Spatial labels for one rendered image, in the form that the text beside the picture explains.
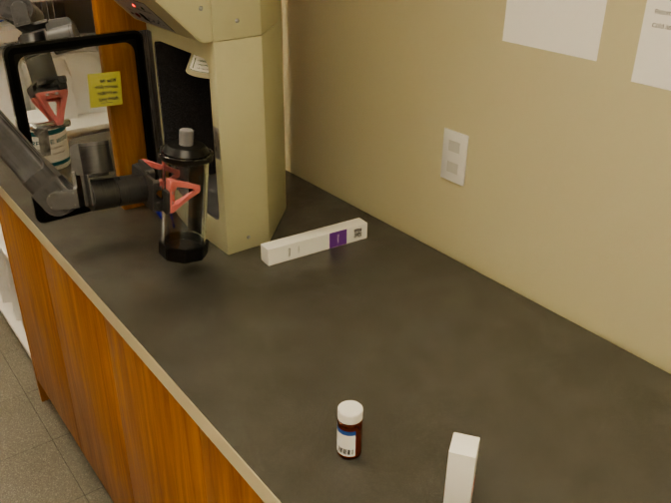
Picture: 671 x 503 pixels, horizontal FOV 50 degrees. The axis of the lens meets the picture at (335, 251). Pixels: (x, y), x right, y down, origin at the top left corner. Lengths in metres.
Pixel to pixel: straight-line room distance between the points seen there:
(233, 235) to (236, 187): 0.11
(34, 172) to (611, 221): 1.04
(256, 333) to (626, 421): 0.65
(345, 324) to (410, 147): 0.51
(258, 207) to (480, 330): 0.58
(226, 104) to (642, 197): 0.81
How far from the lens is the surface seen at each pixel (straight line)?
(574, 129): 1.39
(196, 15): 1.46
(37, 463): 2.62
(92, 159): 1.40
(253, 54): 1.53
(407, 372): 1.27
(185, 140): 1.45
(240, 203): 1.60
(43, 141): 1.70
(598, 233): 1.41
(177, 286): 1.53
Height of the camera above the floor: 1.70
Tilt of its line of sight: 28 degrees down
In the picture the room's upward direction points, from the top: 1 degrees clockwise
